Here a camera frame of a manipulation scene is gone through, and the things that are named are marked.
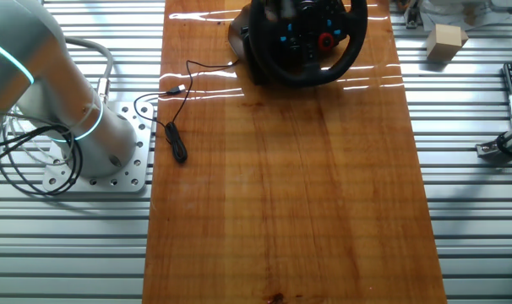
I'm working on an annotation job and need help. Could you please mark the silver robot mounting plate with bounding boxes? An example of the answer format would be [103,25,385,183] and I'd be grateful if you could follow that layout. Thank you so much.
[42,100,155,194]

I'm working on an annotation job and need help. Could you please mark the black cable bundle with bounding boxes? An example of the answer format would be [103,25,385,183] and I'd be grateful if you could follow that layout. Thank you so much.
[0,122,84,196]

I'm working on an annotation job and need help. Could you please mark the thick grey robot cable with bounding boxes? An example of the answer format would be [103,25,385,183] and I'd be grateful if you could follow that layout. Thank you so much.
[63,35,115,105]

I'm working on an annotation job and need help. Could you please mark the black racing steering wheel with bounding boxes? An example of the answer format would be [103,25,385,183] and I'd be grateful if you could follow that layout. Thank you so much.
[248,0,369,89]

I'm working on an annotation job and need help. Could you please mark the black wheel base housing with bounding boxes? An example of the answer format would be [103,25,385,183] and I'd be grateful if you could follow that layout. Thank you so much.
[227,6,265,85]

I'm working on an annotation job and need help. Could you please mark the small silver camera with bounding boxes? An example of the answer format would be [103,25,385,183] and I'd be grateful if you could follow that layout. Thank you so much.
[494,128,512,161]

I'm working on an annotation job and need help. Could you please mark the thin black USB cable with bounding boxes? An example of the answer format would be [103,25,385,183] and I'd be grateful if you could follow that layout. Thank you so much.
[133,58,240,165]

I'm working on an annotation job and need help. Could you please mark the wooden cube block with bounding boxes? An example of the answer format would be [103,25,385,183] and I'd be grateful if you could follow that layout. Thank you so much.
[426,24,470,62]

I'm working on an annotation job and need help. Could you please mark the white crumpled cloth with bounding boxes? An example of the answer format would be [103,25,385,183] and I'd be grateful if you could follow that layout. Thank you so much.
[416,0,512,33]

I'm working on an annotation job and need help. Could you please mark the long wooden board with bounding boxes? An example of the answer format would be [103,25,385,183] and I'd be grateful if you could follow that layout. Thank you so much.
[141,0,448,304]

